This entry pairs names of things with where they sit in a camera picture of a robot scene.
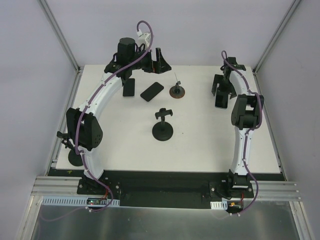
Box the black phone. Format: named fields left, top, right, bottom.
left=215, top=89, right=229, bottom=109
left=122, top=78, right=135, bottom=98
left=140, top=82, right=164, bottom=102

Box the black phone stand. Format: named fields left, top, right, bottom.
left=56, top=131, right=83, bottom=167
left=152, top=108, right=174, bottom=142

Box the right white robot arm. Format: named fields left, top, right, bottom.
left=211, top=51, right=264, bottom=198

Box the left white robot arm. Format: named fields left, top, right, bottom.
left=62, top=34, right=172, bottom=195

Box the brown disc small stand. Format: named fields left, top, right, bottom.
left=169, top=74, right=186, bottom=99

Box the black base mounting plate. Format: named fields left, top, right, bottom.
left=77, top=170, right=254, bottom=209

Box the metal sheet front panel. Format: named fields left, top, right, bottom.
left=32, top=201, right=299, bottom=240

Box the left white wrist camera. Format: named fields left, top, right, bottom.
left=136, top=30, right=152, bottom=48

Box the right aluminium frame post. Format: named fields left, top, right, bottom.
left=252, top=0, right=303, bottom=76

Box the aluminium frame post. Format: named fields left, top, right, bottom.
left=252, top=0, right=303, bottom=76
left=37, top=0, right=81, bottom=74

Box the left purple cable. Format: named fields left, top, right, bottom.
left=74, top=20, right=155, bottom=186

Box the right white cable duct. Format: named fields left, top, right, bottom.
left=210, top=200, right=228, bottom=211

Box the white cable duct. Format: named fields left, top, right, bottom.
left=210, top=200, right=228, bottom=211
left=42, top=196, right=120, bottom=208

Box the left aluminium frame post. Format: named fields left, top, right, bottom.
left=37, top=0, right=81, bottom=74

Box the front aluminium rail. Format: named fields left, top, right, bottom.
left=31, top=176, right=81, bottom=196

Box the left white cable duct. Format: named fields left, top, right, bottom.
left=42, top=196, right=120, bottom=208

